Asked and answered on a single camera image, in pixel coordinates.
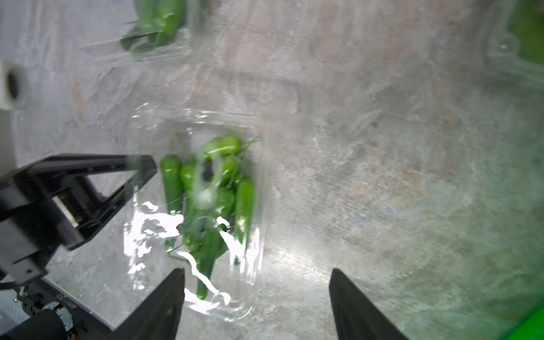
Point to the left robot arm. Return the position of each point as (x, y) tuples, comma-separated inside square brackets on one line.
[(49, 317)]

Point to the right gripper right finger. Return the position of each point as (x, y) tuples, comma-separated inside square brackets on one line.
[(355, 316)]

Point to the clear pepper container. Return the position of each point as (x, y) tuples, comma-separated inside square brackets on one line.
[(123, 32), (200, 202), (513, 41)]

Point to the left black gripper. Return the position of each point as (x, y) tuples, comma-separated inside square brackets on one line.
[(52, 203)]

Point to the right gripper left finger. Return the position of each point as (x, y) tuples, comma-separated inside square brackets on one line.
[(159, 315)]

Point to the bright green plastic basket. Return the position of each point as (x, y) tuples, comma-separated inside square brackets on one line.
[(529, 329)]

